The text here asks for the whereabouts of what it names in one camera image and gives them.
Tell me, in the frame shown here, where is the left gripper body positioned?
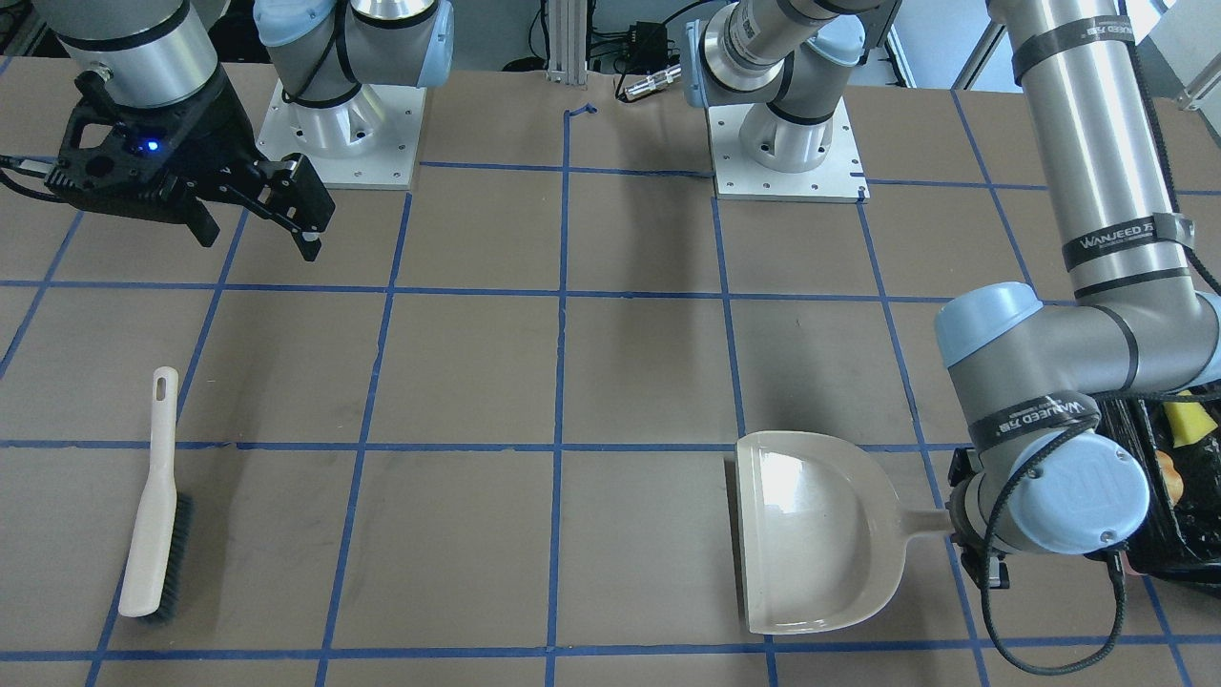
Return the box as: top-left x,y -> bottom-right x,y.
947,447 -> 1010,591

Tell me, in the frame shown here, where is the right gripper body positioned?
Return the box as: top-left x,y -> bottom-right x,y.
44,67 -> 269,246

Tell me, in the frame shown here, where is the beige dustpan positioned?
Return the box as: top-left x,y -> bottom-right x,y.
735,430 -> 952,635

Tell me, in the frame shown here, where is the yellow green sponge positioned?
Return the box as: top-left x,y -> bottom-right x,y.
1162,390 -> 1219,448

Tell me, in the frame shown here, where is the beige hand brush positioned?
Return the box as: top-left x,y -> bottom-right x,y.
117,366 -> 195,624

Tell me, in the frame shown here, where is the orange bread toy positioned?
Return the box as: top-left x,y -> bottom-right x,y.
1154,449 -> 1186,509

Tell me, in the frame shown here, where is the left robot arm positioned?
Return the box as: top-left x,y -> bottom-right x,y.
719,84 -> 1073,448

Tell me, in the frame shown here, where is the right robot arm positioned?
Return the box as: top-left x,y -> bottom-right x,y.
2,1 -> 455,261

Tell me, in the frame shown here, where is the bin with black bag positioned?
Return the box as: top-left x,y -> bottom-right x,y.
1099,382 -> 1220,597

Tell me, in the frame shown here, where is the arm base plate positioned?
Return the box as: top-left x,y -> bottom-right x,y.
256,82 -> 430,192
706,99 -> 871,203

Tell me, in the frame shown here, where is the aluminium frame post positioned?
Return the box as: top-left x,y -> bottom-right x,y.
545,0 -> 591,90

